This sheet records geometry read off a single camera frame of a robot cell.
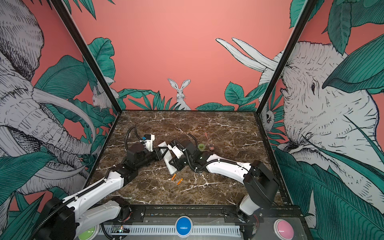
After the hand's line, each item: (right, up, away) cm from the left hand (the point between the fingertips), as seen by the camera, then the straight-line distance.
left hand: (168, 147), depth 79 cm
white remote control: (-1, -6, +1) cm, 6 cm away
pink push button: (+56, -38, -9) cm, 68 cm away
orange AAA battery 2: (+5, -21, +7) cm, 23 cm away
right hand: (0, -7, -1) cm, 8 cm away
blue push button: (+9, -36, -10) cm, 38 cm away
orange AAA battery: (+1, -20, +7) cm, 21 cm away
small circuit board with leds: (-21, -38, -9) cm, 44 cm away
